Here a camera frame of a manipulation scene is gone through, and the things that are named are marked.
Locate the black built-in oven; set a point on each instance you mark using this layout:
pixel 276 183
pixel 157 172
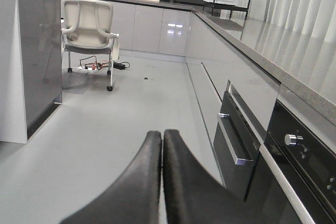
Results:
pixel 294 177

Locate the black metal microwave stand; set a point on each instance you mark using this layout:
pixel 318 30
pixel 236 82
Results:
pixel 231 8

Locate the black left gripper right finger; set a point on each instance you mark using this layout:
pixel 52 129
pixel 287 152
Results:
pixel 192 195

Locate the grey base cabinets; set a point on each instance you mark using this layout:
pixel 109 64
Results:
pixel 214 64

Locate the white power strip with cables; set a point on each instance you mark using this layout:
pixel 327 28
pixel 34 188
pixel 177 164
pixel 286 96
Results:
pixel 92 63

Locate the white mesh office chair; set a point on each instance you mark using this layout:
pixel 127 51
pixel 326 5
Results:
pixel 89 31

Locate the white vertical window blinds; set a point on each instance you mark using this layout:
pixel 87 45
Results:
pixel 315 18

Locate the black power adapter brick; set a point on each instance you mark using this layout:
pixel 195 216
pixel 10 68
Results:
pixel 121 65

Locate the black drawer with steel handle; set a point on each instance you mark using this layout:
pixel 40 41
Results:
pixel 236 146

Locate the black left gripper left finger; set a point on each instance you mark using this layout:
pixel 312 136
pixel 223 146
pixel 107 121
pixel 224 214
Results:
pixel 134 197

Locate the grey kitchen island cabinet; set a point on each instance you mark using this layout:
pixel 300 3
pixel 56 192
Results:
pixel 30 66

